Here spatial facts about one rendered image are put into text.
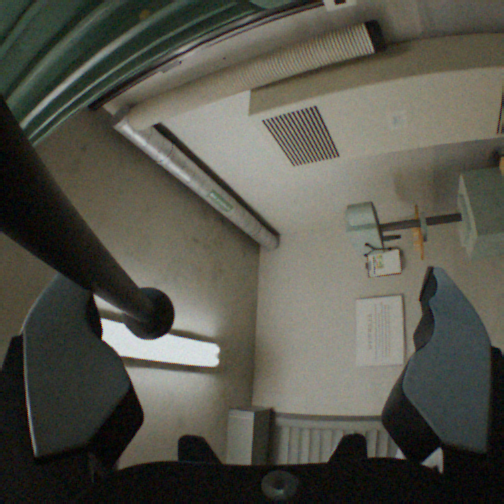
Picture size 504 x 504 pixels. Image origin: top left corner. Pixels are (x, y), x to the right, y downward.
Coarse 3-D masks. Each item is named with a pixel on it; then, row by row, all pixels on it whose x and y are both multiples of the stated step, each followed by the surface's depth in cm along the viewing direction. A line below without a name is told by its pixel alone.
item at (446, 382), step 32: (448, 288) 10; (448, 320) 8; (480, 320) 8; (416, 352) 7; (448, 352) 7; (480, 352) 7; (416, 384) 6; (448, 384) 6; (480, 384) 6; (384, 416) 7; (416, 416) 6; (448, 416) 6; (480, 416) 5; (416, 448) 6; (448, 448) 5; (480, 448) 5
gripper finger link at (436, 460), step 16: (496, 352) 7; (496, 368) 7; (496, 384) 6; (496, 400) 6; (496, 416) 5; (496, 432) 5; (496, 448) 5; (432, 464) 5; (448, 464) 5; (464, 464) 4; (480, 464) 4; (496, 464) 4; (464, 480) 4; (480, 480) 4; (496, 480) 4; (480, 496) 4; (496, 496) 4
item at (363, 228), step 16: (464, 176) 179; (480, 176) 173; (496, 176) 167; (464, 192) 182; (480, 192) 170; (496, 192) 164; (352, 208) 199; (368, 208) 194; (416, 208) 214; (464, 208) 184; (480, 208) 167; (496, 208) 162; (352, 224) 203; (368, 224) 205; (384, 224) 215; (400, 224) 209; (416, 224) 204; (432, 224) 199; (464, 224) 183; (480, 224) 164; (496, 224) 159; (352, 240) 220; (368, 240) 218; (384, 240) 232; (464, 240) 192; (480, 240) 168; (496, 240) 166; (480, 256) 191
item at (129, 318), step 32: (0, 96) 3; (0, 128) 3; (0, 160) 3; (32, 160) 4; (0, 192) 3; (32, 192) 4; (0, 224) 4; (32, 224) 4; (64, 224) 5; (64, 256) 6; (96, 256) 7; (96, 288) 9; (128, 288) 11; (128, 320) 18; (160, 320) 18
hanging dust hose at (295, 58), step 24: (360, 24) 108; (288, 48) 123; (312, 48) 119; (336, 48) 115; (360, 48) 112; (384, 48) 110; (216, 72) 143; (240, 72) 136; (264, 72) 133; (288, 72) 132; (168, 96) 155; (192, 96) 150; (216, 96) 148; (144, 120) 167
